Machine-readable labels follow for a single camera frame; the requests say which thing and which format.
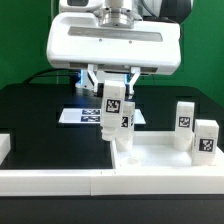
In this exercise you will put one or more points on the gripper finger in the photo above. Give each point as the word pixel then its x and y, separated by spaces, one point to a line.
pixel 134 75
pixel 92 74

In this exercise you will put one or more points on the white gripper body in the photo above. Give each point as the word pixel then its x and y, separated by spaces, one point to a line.
pixel 77 40

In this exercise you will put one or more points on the white square table top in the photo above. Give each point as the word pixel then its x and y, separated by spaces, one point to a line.
pixel 150 149

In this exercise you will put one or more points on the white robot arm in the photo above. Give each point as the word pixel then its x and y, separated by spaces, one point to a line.
pixel 124 13

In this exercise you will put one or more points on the white sheet with tag markers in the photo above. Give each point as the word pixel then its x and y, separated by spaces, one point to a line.
pixel 80 115

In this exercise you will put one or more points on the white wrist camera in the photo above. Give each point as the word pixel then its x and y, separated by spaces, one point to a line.
pixel 80 5

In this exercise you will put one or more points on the white left fence wall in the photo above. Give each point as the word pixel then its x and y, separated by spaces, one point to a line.
pixel 5 146

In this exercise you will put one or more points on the white fence wall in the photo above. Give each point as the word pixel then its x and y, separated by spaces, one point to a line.
pixel 207 180
pixel 5 146

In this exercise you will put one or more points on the white front fence wall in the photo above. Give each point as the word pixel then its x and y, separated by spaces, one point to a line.
pixel 207 180

